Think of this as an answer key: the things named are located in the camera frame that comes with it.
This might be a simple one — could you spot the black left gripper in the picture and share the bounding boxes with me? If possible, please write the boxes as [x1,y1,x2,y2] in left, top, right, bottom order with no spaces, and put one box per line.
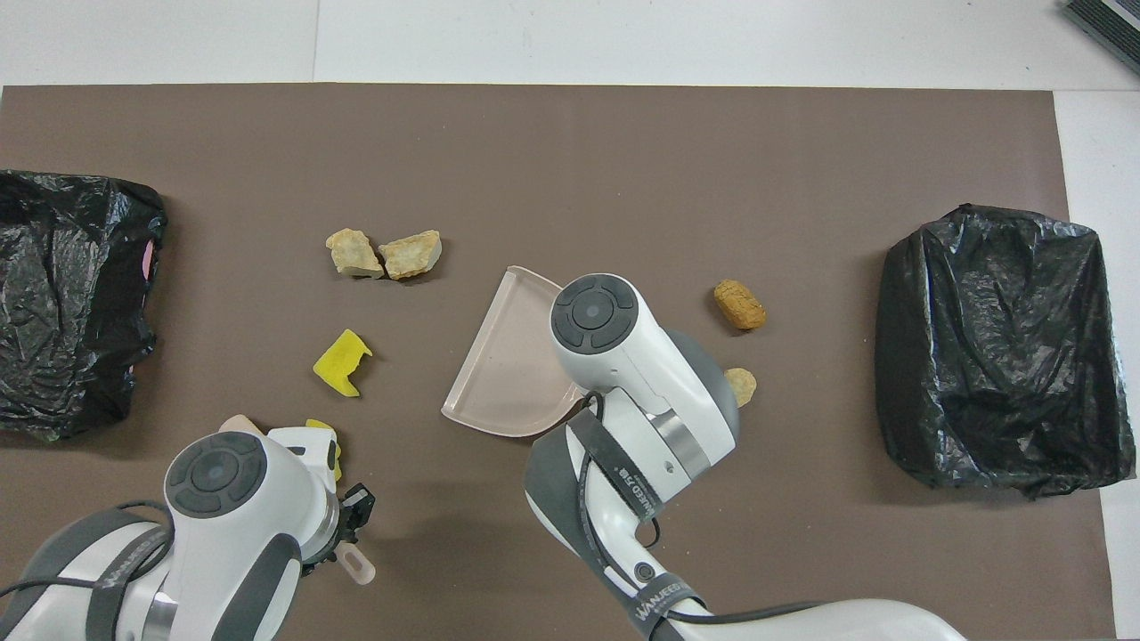
[303,483,377,572]

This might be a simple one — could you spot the rounded yellow sponge chunk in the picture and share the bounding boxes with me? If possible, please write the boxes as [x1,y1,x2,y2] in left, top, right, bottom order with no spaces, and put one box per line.
[305,418,342,482]

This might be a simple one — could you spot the beige hand brush black bristles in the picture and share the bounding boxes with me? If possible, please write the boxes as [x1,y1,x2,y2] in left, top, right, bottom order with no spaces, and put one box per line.
[220,412,376,586]

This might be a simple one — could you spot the notched yellow sponge chunk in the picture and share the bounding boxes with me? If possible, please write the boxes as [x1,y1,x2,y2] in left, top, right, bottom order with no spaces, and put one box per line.
[313,329,374,398]

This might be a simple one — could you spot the beige plastic dustpan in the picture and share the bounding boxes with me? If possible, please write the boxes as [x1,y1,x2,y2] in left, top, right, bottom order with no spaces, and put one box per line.
[441,264,589,439]

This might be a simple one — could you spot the beige bread chunk orange crust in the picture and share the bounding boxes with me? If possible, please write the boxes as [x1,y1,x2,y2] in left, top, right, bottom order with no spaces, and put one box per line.
[378,230,443,281]

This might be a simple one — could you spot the brown bread roll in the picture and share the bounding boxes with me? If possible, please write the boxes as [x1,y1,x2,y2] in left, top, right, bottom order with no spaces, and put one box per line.
[713,280,768,331]

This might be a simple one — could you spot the black bin bag pink spot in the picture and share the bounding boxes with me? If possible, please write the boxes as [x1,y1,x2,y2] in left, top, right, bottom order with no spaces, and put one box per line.
[0,169,168,443]

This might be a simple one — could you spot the brown table mat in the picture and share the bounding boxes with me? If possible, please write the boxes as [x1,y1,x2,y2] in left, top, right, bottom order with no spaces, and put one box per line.
[0,83,1114,641]

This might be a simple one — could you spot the grey vent grille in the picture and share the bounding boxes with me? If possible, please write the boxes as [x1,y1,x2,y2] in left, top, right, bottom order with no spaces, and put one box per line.
[1060,0,1140,50]

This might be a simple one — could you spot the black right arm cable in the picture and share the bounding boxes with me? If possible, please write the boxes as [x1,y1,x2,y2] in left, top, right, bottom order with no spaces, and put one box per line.
[577,392,838,624]

